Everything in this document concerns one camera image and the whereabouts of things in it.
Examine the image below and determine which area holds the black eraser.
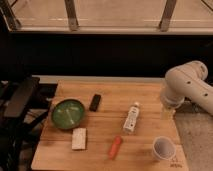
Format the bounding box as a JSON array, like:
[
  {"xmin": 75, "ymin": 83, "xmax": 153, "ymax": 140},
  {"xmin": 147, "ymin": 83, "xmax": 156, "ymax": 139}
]
[{"xmin": 89, "ymin": 94, "xmax": 101, "ymax": 112}]

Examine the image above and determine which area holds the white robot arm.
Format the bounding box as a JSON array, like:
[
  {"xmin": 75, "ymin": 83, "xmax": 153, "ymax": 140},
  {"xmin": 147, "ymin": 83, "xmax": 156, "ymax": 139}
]
[{"xmin": 160, "ymin": 61, "xmax": 213, "ymax": 118}]

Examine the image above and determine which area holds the white paper cup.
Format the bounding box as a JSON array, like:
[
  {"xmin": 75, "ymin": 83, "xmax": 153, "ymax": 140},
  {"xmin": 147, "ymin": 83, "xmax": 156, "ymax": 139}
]
[{"xmin": 152, "ymin": 136, "xmax": 176, "ymax": 161}]

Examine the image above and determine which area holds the white tube bottle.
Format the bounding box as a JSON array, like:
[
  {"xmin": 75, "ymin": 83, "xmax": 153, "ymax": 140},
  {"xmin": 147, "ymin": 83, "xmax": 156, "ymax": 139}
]
[{"xmin": 123, "ymin": 102, "xmax": 140, "ymax": 133}]

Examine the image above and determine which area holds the orange carrot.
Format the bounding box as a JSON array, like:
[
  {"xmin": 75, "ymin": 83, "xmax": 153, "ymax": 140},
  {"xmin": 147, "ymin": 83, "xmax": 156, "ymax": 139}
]
[{"xmin": 108, "ymin": 136, "xmax": 122, "ymax": 159}]

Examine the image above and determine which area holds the white sponge block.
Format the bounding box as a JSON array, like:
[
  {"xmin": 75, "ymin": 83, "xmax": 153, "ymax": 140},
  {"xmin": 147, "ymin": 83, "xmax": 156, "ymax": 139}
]
[{"xmin": 72, "ymin": 128, "xmax": 87, "ymax": 150}]

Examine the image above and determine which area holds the green bowl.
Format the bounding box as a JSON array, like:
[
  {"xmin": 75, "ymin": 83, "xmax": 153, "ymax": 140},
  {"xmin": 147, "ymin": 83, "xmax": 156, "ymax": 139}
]
[{"xmin": 51, "ymin": 99, "xmax": 85, "ymax": 130}]

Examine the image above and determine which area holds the black chair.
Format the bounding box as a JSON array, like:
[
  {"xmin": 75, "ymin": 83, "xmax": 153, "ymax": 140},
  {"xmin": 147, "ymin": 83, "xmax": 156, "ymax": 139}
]
[{"xmin": 0, "ymin": 77, "xmax": 48, "ymax": 171}]

